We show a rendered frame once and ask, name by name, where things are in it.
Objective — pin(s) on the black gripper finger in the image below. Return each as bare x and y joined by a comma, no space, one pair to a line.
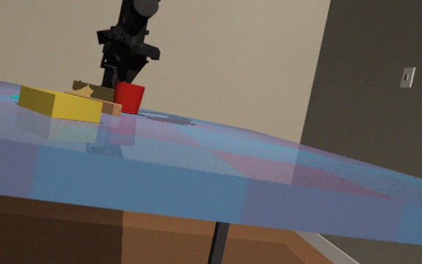
133,66
120,66

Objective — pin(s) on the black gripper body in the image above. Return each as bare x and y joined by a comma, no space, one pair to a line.
137,47

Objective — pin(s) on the tan curved flat bar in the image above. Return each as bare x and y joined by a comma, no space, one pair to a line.
107,107

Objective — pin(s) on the red cup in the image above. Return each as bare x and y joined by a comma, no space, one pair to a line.
128,95

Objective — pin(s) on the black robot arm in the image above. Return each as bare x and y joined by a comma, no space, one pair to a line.
132,10

